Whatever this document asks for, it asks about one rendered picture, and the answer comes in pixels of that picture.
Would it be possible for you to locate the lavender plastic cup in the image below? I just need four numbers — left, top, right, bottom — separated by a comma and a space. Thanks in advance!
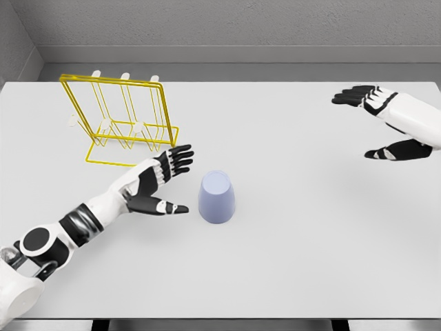
198, 170, 237, 225

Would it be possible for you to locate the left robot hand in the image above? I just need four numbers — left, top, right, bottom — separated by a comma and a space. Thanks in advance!
107, 144, 195, 216

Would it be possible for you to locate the yellow wire cup holder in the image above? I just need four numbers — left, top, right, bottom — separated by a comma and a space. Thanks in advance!
59, 70, 180, 168

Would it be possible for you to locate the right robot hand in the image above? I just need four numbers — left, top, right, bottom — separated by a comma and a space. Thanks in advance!
331, 85, 441, 161

